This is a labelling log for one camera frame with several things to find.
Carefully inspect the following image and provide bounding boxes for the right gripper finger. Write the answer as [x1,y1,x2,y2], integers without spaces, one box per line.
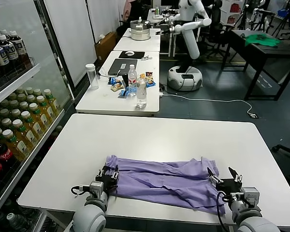
[207,167,223,184]
[228,166,243,182]

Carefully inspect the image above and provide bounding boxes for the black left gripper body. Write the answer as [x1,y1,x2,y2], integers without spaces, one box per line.
[95,174,118,191]

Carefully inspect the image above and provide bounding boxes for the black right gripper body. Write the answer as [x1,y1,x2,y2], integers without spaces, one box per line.
[215,178,243,193]

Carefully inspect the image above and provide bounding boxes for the purple t-shirt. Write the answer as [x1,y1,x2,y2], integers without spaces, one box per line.
[103,155,227,217]

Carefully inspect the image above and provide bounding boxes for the black chair base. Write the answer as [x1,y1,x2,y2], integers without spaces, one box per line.
[272,139,290,181]

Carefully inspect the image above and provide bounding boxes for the large white side table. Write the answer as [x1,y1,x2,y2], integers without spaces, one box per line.
[75,50,160,118]

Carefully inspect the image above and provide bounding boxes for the plain clear water bottle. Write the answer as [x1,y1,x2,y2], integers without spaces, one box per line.
[136,77,148,109]

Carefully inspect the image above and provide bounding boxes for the biscuit snack packet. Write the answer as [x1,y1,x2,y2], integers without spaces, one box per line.
[111,82,125,92]

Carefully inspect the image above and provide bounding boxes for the red label water bottle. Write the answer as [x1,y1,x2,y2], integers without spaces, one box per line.
[128,64,138,97]

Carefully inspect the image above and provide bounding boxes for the clear tumbler white lid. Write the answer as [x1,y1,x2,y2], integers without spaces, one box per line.
[85,63,100,90]

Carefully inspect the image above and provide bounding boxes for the shelved clear water bottle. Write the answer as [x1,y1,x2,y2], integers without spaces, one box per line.
[6,212,29,232]

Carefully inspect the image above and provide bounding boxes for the closed grey laptop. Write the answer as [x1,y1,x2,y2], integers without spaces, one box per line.
[107,58,138,76]

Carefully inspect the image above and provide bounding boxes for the black mouse pad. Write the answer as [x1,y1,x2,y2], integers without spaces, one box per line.
[118,50,145,59]

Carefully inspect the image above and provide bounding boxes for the glass door drinks cabinet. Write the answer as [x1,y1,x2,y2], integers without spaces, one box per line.
[0,0,75,232]

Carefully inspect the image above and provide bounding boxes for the brown cardboard box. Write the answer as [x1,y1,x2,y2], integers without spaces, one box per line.
[94,31,118,62]

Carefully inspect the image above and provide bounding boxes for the black metal table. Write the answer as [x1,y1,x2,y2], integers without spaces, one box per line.
[221,29,290,101]

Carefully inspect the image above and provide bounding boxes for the green cloth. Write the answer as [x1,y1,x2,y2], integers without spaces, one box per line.
[245,33,282,48]

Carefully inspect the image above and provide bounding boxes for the white humanoid robot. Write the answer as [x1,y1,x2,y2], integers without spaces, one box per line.
[157,0,212,92]

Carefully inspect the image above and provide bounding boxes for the silver cooking pot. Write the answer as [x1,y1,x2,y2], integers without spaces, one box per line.
[130,16,152,41]

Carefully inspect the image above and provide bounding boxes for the cluttered white desk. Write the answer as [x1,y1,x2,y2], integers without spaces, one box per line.
[146,8,182,24]

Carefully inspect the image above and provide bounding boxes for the black office chair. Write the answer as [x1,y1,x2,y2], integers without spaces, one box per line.
[205,0,235,58]

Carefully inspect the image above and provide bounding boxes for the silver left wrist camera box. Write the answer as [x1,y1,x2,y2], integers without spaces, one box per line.
[89,181,104,198]

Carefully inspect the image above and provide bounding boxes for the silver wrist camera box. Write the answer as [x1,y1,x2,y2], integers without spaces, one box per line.
[243,186,260,208]
[89,181,104,198]

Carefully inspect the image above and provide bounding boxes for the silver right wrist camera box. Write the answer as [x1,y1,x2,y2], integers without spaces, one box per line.
[243,186,260,208]

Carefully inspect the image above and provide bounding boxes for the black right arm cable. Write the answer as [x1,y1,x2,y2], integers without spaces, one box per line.
[216,190,231,232]

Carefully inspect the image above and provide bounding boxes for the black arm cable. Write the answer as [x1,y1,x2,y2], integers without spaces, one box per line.
[216,190,231,232]
[71,185,85,197]

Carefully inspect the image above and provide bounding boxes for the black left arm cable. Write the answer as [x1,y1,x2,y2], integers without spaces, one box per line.
[71,185,85,197]

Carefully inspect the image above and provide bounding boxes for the white floor cable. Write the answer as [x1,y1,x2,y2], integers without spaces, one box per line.
[159,93,257,116]

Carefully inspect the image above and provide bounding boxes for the white laptop cable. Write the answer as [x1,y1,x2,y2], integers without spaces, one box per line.
[98,70,123,78]

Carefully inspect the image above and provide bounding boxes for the black camera tripod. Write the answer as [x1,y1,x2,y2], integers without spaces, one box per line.
[235,4,251,31]
[273,0,290,45]

